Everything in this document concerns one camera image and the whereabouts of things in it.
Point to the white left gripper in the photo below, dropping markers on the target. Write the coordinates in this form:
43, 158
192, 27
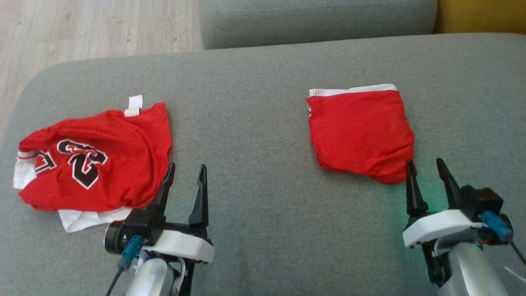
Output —
185, 244

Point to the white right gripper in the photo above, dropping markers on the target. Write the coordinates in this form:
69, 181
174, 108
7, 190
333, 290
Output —
439, 226

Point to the red basketball jersey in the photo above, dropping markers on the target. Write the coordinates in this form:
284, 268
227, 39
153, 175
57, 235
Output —
102, 164

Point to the red shorts with white trim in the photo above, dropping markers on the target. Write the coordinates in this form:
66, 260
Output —
361, 131

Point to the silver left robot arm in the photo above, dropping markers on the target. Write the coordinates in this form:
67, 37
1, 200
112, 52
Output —
150, 279

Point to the wide yellow sofa back cushion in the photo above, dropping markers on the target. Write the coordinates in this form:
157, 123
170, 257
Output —
481, 14

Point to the grey sofa seat cushion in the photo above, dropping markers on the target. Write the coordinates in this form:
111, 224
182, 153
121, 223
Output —
316, 20

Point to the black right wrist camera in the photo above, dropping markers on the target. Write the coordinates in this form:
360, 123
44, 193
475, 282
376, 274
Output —
481, 201

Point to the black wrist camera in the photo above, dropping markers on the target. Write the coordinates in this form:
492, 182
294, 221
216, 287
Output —
481, 201
119, 238

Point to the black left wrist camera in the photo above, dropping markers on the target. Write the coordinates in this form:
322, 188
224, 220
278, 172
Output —
119, 238

